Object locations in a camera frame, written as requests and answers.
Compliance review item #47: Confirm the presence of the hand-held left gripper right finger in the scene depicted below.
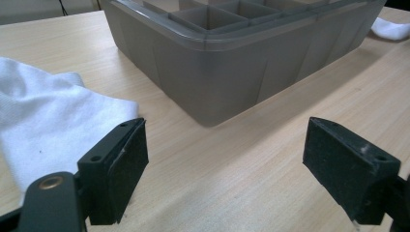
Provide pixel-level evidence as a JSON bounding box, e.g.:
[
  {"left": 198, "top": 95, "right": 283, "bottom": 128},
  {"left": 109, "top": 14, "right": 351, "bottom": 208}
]
[{"left": 302, "top": 116, "right": 401, "bottom": 226}]

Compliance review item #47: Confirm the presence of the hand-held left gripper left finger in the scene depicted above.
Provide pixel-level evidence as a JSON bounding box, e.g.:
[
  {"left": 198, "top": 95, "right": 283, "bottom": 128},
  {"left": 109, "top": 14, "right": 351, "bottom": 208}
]
[{"left": 76, "top": 117, "right": 150, "bottom": 226}]

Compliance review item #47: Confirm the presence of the grey divided storage box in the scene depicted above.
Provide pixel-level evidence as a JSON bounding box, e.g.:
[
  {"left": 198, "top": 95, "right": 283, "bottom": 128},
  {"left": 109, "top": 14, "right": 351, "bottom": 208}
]
[{"left": 102, "top": 0, "right": 388, "bottom": 128}]

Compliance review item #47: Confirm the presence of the black power cable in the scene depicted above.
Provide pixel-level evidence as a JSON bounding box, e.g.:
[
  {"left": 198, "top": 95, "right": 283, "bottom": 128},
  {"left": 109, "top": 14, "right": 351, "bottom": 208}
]
[{"left": 57, "top": 0, "right": 70, "bottom": 16}]

